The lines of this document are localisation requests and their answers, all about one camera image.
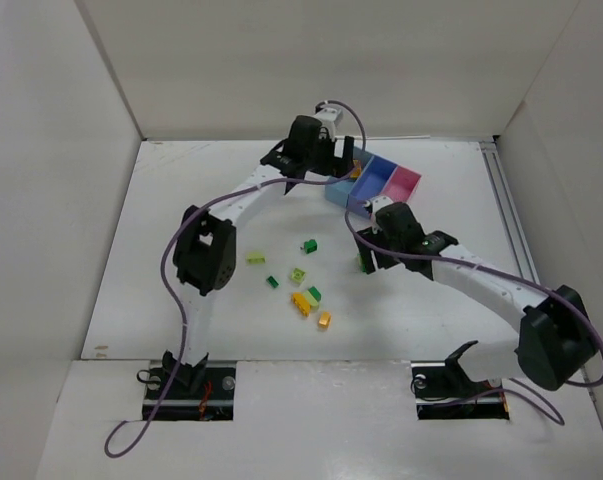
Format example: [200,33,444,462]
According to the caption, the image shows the green lego plate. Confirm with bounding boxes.
[356,254,367,273]

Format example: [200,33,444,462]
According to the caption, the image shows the yellow rounded lego brick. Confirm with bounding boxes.
[349,159,362,180]

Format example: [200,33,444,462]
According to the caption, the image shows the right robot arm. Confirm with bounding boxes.
[353,196,602,391]

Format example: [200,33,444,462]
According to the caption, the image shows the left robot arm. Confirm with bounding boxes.
[161,104,354,393]

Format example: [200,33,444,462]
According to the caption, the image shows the light blue container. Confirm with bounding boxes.
[324,148,373,208]

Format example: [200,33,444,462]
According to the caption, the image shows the purple blue container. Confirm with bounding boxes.
[347,155,398,217]

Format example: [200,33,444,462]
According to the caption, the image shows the pink container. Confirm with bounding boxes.
[381,166,422,203]

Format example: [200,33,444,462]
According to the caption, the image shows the dark green lego brick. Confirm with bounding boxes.
[301,239,318,254]

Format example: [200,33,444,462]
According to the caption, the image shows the green and pale lego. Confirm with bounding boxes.
[303,286,322,310]

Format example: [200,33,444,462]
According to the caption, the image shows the light green small lego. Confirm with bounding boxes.
[290,268,307,285]

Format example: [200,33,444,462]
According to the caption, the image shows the orange small lego brick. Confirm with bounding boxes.
[317,311,332,329]

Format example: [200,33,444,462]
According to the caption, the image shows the yellow studded lego brick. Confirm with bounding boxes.
[291,292,312,317]

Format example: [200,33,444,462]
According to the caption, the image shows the small dark green lego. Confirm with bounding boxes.
[266,276,279,289]

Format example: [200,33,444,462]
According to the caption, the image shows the light green curved lego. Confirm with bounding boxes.
[246,251,267,265]

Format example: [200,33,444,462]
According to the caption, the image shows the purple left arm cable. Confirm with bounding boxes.
[104,99,370,459]

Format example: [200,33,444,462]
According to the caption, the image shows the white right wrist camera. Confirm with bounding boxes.
[363,195,394,222]

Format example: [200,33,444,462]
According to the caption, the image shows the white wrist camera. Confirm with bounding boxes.
[363,195,394,222]
[313,103,343,140]

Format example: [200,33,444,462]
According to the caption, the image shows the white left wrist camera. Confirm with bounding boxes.
[313,103,343,140]

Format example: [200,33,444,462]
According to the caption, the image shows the aluminium rail right side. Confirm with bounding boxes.
[479,141,540,284]

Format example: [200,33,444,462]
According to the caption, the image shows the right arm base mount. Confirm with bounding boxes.
[410,341,510,420]

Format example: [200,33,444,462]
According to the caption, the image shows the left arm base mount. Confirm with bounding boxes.
[136,351,237,422]

